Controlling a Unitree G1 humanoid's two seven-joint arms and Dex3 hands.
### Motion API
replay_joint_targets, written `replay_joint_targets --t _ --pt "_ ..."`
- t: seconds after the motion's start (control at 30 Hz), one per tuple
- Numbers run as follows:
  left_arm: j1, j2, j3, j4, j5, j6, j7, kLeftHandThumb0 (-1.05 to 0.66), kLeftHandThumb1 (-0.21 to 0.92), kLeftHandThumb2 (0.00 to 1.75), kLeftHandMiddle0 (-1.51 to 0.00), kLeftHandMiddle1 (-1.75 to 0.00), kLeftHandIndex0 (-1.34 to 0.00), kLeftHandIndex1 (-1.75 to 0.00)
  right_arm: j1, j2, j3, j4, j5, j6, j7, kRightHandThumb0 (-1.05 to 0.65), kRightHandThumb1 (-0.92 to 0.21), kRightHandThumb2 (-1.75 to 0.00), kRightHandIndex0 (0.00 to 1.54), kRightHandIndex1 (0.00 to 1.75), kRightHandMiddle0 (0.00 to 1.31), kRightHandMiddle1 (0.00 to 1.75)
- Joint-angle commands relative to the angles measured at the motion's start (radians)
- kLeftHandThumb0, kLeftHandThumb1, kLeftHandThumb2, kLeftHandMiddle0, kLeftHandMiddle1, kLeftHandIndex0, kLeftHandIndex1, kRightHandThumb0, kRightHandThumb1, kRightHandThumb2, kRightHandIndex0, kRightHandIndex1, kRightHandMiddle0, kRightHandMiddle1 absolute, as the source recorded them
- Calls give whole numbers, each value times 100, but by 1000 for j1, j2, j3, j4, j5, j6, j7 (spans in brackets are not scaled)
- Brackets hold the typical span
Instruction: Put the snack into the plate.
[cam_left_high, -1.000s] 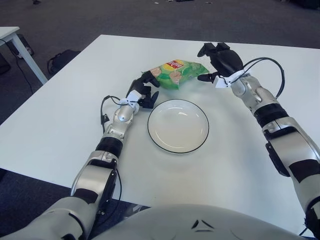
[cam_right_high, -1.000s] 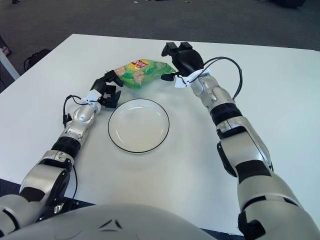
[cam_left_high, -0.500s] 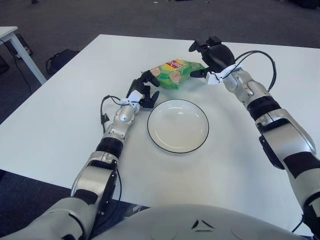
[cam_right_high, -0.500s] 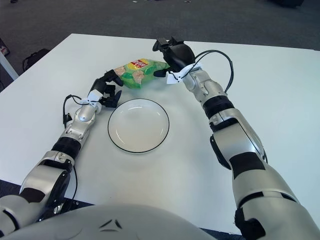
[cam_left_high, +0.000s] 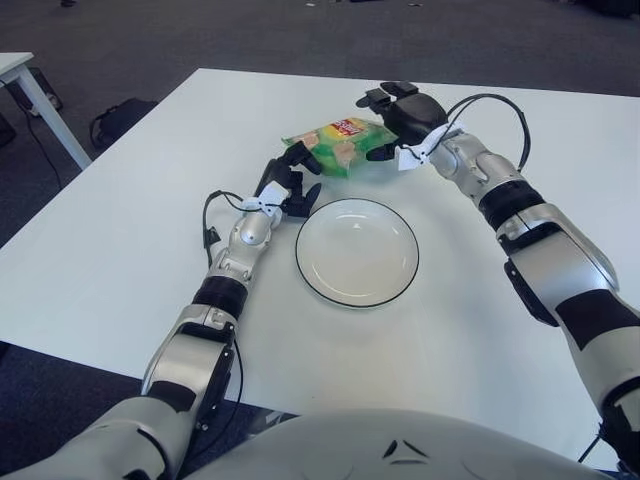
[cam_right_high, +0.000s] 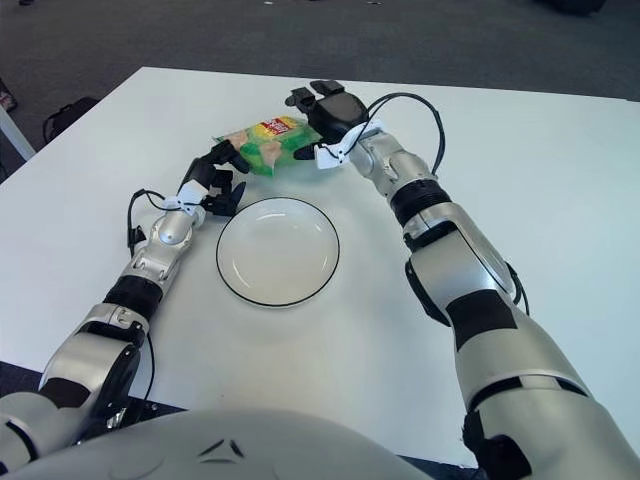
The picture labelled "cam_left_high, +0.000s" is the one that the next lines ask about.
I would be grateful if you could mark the white plate with black rim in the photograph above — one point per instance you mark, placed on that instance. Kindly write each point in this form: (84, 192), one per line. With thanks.
(355, 255)

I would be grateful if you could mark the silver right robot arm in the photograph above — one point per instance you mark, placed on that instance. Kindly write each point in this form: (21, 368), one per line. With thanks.
(550, 250)

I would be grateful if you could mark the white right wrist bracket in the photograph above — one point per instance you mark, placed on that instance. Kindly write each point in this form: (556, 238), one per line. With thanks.
(407, 157)

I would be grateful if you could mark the black backpack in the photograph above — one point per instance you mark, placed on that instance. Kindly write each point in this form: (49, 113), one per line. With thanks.
(125, 117)

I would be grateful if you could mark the grey robot torso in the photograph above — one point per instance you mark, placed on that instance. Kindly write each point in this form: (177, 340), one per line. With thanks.
(350, 450)

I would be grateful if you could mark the white side table leg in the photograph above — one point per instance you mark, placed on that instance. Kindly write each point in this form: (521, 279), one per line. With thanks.
(60, 125)

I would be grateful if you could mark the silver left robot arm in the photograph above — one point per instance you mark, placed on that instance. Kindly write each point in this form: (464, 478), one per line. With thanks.
(250, 235)

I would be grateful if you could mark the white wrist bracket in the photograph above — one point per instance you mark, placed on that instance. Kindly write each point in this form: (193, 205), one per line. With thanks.
(407, 157)
(275, 192)

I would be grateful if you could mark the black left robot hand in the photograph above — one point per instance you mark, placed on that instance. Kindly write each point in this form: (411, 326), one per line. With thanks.
(280, 172)

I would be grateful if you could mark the green chips bag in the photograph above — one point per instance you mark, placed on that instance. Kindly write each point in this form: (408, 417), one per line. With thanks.
(335, 145)

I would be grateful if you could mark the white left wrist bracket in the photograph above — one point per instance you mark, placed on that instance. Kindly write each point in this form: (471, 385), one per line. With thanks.
(275, 192)

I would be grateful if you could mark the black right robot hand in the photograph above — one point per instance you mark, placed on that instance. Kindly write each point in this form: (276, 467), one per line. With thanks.
(415, 115)

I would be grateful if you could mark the black wheeled base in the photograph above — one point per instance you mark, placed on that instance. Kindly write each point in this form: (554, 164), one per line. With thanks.
(47, 95)

